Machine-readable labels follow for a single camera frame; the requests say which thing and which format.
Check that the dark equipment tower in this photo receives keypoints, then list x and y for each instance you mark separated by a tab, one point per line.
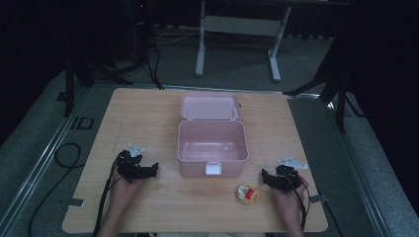
141	26

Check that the pink plastic storage box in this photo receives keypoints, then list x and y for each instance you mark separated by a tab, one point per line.
212	144

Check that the person's left hand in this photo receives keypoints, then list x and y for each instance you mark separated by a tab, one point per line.
124	192

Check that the white metal desk frame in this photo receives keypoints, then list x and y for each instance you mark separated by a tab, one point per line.
242	24

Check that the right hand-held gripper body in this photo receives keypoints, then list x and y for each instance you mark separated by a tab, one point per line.
287	176

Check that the round yellow tin red label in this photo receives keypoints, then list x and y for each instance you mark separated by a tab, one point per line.
247	194

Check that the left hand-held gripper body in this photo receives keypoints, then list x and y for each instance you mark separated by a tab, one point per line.
129	164

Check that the aluminium floor rail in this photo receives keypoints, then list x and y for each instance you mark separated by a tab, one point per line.
359	171
230	89
39	161

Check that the grey tape strip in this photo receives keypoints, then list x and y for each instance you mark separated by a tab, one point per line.
75	202
318	198

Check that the black floor tape marks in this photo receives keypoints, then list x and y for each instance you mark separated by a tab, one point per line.
82	123

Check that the black tripod stand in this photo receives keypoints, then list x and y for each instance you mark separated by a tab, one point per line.
69	82
341	98

